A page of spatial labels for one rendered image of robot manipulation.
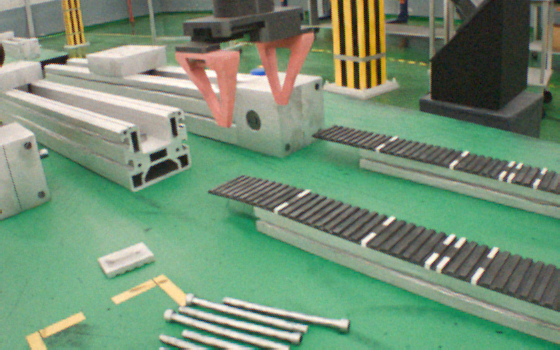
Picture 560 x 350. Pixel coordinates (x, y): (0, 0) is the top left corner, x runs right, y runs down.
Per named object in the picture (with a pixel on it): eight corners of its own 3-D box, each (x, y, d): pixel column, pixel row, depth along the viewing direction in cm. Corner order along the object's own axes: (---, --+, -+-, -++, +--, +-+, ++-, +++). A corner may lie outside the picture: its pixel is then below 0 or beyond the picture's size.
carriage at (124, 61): (169, 77, 97) (165, 46, 95) (124, 90, 90) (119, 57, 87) (131, 73, 108) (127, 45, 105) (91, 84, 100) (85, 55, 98)
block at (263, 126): (334, 132, 75) (331, 73, 71) (281, 158, 67) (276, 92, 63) (291, 123, 81) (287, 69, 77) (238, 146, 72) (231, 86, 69)
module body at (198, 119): (282, 127, 79) (278, 77, 76) (238, 146, 72) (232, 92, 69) (80, 86, 130) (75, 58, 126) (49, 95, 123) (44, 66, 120)
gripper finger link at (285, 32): (224, 113, 48) (213, 21, 44) (272, 95, 53) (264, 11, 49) (272, 123, 43) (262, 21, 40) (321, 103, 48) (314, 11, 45)
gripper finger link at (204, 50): (184, 128, 44) (169, 30, 41) (239, 107, 49) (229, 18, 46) (231, 141, 40) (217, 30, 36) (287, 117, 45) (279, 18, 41)
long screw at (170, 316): (164, 323, 36) (162, 313, 36) (171, 315, 37) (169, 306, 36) (286, 359, 32) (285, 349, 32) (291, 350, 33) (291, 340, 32)
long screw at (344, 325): (351, 326, 34) (351, 316, 34) (347, 335, 33) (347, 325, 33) (228, 301, 39) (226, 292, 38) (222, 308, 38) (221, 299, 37)
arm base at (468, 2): (514, -8, 81) (479, 29, 91) (486, -38, 83) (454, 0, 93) (495, -1, 77) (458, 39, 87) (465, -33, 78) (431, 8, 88)
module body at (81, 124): (191, 166, 66) (183, 108, 63) (132, 192, 59) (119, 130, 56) (21, 104, 117) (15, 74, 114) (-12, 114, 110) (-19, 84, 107)
